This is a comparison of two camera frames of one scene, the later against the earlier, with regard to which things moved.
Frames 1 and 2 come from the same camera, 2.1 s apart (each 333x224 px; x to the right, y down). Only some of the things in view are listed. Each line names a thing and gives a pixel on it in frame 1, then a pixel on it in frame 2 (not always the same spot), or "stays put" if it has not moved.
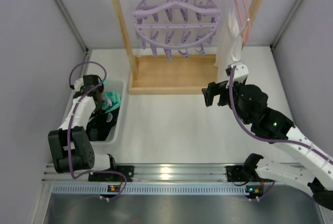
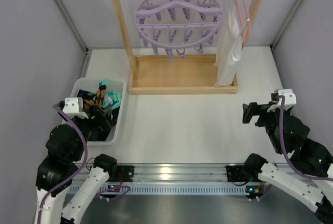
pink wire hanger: [244, 37] stays put
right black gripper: [221, 95] → [260, 115]
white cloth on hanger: [229, 43] stays put
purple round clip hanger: [176, 21] stays put
